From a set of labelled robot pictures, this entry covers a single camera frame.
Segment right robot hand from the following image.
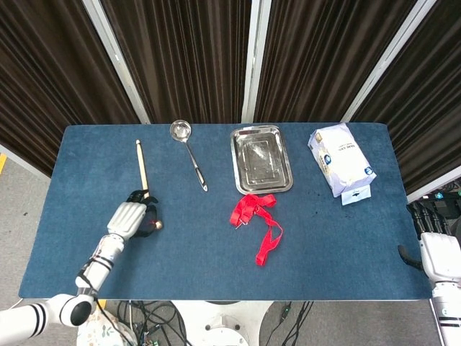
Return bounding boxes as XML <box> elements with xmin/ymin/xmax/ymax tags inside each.
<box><xmin>397</xmin><ymin>200</ymin><xmax>461</xmax><ymax>284</ymax></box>

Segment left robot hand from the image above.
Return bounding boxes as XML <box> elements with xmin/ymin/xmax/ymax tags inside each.
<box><xmin>107</xmin><ymin>188</ymin><xmax>161</xmax><ymax>239</ymax></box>

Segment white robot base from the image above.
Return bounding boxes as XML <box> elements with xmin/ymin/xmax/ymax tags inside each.
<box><xmin>171</xmin><ymin>300</ymin><xmax>272</xmax><ymax>346</ymax></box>

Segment wooden stick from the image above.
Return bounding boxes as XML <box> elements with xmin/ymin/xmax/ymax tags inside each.
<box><xmin>135</xmin><ymin>139</ymin><xmax>150</xmax><ymax>192</ymax></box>

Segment blue table mat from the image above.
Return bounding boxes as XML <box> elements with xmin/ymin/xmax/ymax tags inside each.
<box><xmin>18</xmin><ymin>122</ymin><xmax>433</xmax><ymax>301</ymax></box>

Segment floral cloth bag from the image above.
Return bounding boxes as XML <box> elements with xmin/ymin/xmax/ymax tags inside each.
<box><xmin>76</xmin><ymin>309</ymin><xmax>138</xmax><ymax>346</ymax></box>

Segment white tissue pack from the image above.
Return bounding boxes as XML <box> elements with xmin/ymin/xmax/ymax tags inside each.
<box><xmin>307</xmin><ymin>123</ymin><xmax>377</xmax><ymax>207</ymax></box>

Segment rectangular steel tray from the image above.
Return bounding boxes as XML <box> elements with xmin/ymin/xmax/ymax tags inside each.
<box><xmin>230</xmin><ymin>124</ymin><xmax>294</xmax><ymax>195</ymax></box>

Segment dark pleated curtain screen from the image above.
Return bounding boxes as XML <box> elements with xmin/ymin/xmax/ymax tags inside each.
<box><xmin>0</xmin><ymin>0</ymin><xmax>461</xmax><ymax>195</ymax></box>

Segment steel ladle black handle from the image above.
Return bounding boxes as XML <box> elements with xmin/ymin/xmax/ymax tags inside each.
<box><xmin>169</xmin><ymin>120</ymin><xmax>209</xmax><ymax>192</ymax></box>

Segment black floor cables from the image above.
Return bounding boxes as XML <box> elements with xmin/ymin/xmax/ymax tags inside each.
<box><xmin>115</xmin><ymin>300</ymin><xmax>314</xmax><ymax>346</ymax></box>

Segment red ribbon lanyard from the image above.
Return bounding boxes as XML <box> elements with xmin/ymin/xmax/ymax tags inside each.
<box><xmin>229</xmin><ymin>193</ymin><xmax>285</xmax><ymax>267</ymax></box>

